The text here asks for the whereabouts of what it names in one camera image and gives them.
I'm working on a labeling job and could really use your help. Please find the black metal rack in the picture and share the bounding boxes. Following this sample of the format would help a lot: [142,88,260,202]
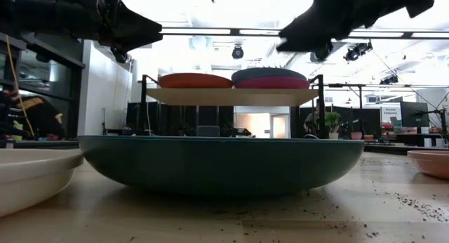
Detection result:
[0,32,85,142]

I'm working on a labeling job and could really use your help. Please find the person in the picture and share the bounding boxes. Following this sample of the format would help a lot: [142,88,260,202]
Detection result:
[19,95,67,140]
[303,98,322,137]

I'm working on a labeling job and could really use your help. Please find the red plate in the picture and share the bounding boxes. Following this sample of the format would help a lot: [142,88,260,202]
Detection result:
[234,77,311,90]

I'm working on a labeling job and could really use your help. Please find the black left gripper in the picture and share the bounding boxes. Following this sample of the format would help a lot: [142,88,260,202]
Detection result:
[66,0,163,53]

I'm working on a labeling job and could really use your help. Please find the grey chair back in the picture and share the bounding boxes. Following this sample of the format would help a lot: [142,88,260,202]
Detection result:
[196,125,221,138]

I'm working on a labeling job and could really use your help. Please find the orange plate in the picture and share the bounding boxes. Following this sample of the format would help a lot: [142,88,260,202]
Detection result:
[157,72,235,89]

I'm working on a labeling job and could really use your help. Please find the white printed sign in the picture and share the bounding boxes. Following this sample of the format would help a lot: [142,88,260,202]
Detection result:
[380,104,402,124]

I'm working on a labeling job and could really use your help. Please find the black track light cluster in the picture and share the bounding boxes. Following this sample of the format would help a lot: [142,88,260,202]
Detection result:
[343,40,373,63]
[380,73,400,86]

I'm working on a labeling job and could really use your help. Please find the peach plate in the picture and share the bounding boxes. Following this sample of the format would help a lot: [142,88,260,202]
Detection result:
[406,150,449,180]

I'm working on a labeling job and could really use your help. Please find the LED light bar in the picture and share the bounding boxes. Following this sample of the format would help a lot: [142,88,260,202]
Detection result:
[159,26,449,39]

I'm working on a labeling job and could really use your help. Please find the leafy plant in white pot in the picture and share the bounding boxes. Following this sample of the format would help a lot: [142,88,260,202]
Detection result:
[324,111,343,140]

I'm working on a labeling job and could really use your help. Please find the cluttered background desk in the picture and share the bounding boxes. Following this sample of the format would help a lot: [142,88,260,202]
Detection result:
[380,123,449,147]

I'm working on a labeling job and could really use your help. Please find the teal plate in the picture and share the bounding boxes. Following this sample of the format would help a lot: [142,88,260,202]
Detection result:
[77,136,366,197]

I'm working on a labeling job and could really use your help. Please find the blue-grey plate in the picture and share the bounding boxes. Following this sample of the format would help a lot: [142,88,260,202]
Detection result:
[231,67,309,84]

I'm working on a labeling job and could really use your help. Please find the dark background monitor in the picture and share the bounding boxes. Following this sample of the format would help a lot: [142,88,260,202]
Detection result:
[399,101,431,128]

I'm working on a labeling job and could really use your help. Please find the wooden shelf with black frame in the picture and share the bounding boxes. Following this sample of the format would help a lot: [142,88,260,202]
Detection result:
[140,73,327,140]

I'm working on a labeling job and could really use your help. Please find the yellow cable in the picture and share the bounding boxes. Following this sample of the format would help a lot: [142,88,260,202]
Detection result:
[5,34,36,137]

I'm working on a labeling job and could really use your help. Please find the bright glass door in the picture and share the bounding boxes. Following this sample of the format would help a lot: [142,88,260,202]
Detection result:
[269,113,290,139]

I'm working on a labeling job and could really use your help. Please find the white plate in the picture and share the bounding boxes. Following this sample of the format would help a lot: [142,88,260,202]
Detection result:
[0,147,84,218]

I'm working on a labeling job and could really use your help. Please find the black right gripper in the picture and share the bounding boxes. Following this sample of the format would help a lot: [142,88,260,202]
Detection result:
[276,0,390,62]

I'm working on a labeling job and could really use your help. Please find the black partition panels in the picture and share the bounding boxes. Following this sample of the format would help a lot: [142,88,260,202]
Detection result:
[126,101,235,137]

